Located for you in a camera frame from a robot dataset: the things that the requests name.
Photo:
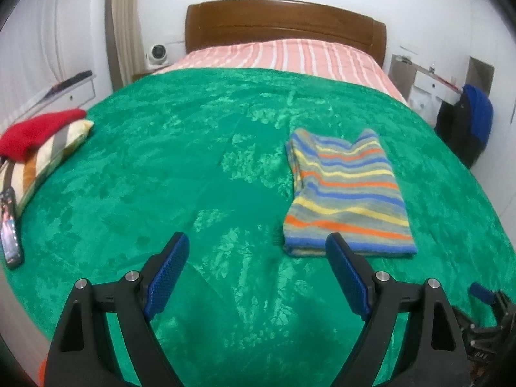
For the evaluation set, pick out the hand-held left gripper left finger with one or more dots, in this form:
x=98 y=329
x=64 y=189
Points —
x=167 y=274

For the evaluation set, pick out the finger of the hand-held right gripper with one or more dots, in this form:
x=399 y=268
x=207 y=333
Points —
x=481 y=292

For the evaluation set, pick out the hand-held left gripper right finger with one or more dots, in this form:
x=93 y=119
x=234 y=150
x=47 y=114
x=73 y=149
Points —
x=348 y=278

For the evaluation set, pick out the striped knit sweater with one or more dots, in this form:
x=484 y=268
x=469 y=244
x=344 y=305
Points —
x=346 y=197

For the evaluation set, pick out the green patterned blanket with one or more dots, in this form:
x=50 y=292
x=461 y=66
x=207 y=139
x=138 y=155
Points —
x=181 y=169

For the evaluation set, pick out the black smartphone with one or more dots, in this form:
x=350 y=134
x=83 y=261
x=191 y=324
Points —
x=9 y=229

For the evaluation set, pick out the striped pillow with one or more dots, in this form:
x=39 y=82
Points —
x=44 y=161

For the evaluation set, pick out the black jacket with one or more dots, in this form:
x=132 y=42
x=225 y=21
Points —
x=455 y=127

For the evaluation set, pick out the blue cloth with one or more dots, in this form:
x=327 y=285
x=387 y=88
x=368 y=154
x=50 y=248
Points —
x=479 y=115

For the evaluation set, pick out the red cloth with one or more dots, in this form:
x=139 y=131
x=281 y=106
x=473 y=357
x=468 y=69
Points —
x=36 y=131

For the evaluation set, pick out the white desk with drawers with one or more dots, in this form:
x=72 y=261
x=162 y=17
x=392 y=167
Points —
x=431 y=82

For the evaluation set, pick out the dark flat device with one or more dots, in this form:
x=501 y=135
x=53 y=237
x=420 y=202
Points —
x=70 y=81

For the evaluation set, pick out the small white fan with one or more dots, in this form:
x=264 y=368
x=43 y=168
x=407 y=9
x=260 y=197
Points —
x=157 y=54

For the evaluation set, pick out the pink striped bedsheet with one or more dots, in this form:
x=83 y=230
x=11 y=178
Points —
x=290 y=58

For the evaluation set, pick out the beige curtain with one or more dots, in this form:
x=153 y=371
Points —
x=123 y=28

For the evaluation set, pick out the brown wooden headboard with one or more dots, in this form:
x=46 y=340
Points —
x=282 y=22

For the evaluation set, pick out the white wall shelf with drawer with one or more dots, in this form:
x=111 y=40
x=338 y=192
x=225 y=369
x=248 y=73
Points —
x=68 y=94

